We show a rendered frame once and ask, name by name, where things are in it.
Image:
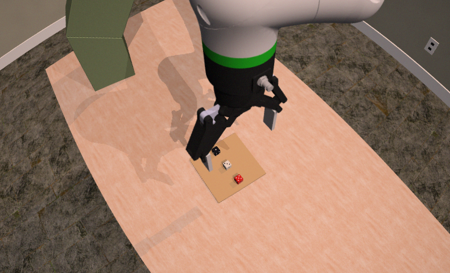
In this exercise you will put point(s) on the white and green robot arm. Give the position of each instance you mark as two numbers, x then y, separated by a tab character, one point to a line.
239	36

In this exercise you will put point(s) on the tan square mat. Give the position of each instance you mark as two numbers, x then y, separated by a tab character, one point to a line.
220	181

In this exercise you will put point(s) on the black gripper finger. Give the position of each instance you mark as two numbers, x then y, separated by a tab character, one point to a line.
271	105
208	128

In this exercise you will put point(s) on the red die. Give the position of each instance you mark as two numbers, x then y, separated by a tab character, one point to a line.
238	179

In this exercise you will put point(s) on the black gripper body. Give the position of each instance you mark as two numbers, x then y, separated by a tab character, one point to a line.
227	100

